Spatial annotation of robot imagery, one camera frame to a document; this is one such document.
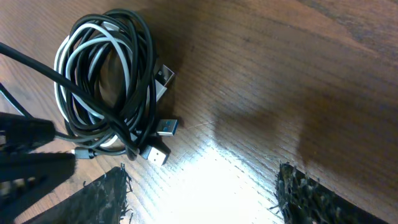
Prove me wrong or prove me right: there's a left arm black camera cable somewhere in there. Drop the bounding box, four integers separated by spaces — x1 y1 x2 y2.
0 42 141 161

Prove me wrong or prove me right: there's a white USB cable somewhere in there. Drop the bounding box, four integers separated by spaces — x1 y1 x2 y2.
53 21 175 149

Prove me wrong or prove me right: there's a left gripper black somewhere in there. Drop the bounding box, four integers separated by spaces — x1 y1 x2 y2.
1 113 76 218

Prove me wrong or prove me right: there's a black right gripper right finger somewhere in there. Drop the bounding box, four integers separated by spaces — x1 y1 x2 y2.
270 161 389 224

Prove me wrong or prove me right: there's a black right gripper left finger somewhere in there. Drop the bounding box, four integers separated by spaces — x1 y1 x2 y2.
26 164 132 224

